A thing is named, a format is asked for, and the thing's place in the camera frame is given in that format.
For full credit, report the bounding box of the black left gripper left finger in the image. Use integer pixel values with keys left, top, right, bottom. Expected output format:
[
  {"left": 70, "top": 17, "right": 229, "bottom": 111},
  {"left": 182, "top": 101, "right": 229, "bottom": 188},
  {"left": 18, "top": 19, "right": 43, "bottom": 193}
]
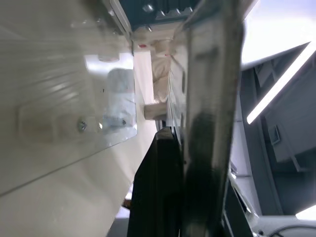
[{"left": 127, "top": 125, "right": 185, "bottom": 237}]

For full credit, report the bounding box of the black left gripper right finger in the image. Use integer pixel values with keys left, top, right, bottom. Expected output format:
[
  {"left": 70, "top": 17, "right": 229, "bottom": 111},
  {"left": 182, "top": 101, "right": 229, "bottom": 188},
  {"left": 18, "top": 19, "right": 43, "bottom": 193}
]
[{"left": 221, "top": 183, "right": 255, "bottom": 237}]

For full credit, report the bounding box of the silver oven door handle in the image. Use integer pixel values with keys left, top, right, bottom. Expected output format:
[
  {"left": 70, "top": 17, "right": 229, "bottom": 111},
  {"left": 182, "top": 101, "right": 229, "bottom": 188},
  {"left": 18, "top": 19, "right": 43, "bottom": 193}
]
[{"left": 172, "top": 0, "right": 245, "bottom": 237}]

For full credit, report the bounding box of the brown cardboard box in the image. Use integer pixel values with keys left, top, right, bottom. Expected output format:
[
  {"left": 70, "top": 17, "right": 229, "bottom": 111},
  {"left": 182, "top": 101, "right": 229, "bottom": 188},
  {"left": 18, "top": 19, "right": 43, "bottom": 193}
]
[{"left": 143, "top": 102, "right": 171, "bottom": 122}]

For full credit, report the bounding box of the white crumpled cloth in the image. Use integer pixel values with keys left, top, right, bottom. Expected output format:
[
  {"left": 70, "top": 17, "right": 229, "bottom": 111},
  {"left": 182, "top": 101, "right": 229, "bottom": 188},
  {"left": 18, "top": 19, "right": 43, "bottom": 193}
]
[{"left": 150, "top": 38, "right": 186, "bottom": 103}]

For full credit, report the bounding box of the long ceiling light strip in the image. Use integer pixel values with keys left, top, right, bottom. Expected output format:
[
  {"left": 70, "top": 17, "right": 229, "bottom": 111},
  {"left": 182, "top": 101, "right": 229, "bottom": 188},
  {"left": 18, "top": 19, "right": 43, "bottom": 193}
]
[{"left": 246, "top": 41, "right": 316, "bottom": 124}]

